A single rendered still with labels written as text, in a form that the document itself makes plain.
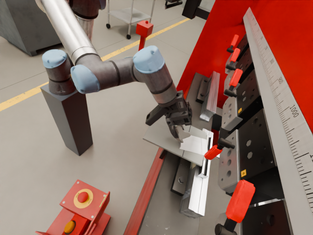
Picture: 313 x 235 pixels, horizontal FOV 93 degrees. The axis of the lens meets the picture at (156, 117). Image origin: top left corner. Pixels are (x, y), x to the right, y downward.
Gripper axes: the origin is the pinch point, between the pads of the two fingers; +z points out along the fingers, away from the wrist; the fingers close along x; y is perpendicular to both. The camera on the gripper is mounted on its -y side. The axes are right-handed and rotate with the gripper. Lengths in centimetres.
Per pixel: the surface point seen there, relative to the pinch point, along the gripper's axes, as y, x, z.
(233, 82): 22.1, 8.7, -12.7
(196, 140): 4.2, 2.6, 9.2
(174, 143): -3.6, -2.2, 3.0
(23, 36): -199, 140, -70
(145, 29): -54, 169, -9
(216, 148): 14.1, -14.3, -10.2
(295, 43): 34.3, 1.8, -24.0
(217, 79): 17, 67, 24
